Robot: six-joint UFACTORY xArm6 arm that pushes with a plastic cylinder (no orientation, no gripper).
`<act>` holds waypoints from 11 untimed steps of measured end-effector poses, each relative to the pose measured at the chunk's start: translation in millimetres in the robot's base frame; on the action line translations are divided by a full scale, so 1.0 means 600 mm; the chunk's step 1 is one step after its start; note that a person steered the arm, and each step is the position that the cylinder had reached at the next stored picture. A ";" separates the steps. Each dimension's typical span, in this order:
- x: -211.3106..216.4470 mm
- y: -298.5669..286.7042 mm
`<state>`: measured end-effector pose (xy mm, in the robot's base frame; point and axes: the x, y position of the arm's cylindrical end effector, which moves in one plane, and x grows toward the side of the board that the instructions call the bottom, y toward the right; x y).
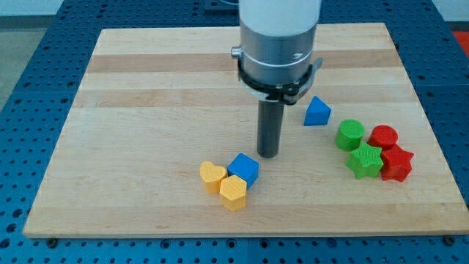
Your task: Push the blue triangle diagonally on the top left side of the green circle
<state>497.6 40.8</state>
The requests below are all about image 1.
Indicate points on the blue triangle block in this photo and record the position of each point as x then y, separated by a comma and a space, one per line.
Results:
318, 113

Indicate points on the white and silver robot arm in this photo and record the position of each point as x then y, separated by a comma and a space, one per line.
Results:
275, 50

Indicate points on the green circle block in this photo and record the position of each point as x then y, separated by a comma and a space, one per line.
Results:
349, 134

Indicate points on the red circle block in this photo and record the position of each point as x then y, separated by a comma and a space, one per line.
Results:
383, 136

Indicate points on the blue cube block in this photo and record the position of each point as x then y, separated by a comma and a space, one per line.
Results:
244, 167

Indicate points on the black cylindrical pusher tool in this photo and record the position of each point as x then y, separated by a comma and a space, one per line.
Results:
270, 116

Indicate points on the yellow heart block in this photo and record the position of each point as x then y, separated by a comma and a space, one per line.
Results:
211, 176

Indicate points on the yellow hexagon block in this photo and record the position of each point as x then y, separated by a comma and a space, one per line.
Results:
233, 193

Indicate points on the wooden board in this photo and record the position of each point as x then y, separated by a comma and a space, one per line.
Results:
155, 103

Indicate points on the green star block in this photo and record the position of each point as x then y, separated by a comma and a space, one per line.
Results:
365, 161

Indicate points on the red star block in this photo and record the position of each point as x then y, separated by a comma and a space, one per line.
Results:
396, 164

